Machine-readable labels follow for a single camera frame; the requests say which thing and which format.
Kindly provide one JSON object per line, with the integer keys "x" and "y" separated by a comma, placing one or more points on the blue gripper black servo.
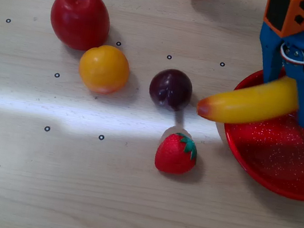
{"x": 303, "y": 36}

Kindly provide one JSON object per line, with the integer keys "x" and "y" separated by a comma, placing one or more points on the yellow plastic banana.
{"x": 242, "y": 108}

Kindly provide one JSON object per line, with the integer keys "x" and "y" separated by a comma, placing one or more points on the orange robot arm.
{"x": 289, "y": 11}

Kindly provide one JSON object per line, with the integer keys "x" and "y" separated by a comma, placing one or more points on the red speckled bowl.
{"x": 271, "y": 162}

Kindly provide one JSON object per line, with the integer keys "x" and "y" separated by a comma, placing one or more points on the dark purple plastic plum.
{"x": 171, "y": 89}

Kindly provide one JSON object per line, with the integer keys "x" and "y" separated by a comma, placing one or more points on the red plastic strawberry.
{"x": 172, "y": 156}

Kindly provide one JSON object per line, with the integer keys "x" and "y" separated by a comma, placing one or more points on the orange round plastic fruit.
{"x": 104, "y": 69}

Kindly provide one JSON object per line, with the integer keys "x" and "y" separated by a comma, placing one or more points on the red plastic apple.
{"x": 80, "y": 18}

